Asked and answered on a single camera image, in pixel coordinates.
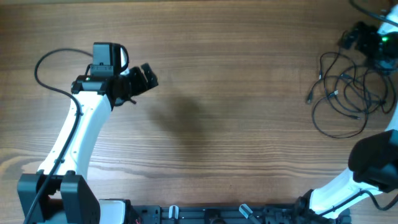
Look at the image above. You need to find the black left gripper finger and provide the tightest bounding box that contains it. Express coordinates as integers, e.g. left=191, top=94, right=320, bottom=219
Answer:
left=141, top=63, right=159, bottom=89
left=129, top=67, right=147, bottom=95

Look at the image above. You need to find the thin black cable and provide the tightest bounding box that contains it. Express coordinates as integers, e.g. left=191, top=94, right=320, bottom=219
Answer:
left=323, top=51, right=397, bottom=121

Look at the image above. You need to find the black cable silver plug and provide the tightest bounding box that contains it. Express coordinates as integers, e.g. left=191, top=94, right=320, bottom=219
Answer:
left=310, top=65, right=376, bottom=139

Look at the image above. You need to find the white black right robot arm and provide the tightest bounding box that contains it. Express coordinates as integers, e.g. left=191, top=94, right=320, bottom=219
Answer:
left=262, top=1, right=397, bottom=223

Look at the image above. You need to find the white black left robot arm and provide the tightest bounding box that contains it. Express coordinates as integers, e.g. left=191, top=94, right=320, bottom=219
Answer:
left=17, top=42, right=158, bottom=223

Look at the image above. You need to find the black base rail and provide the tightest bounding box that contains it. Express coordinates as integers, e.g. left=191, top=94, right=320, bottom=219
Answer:
left=102, top=203, right=352, bottom=224

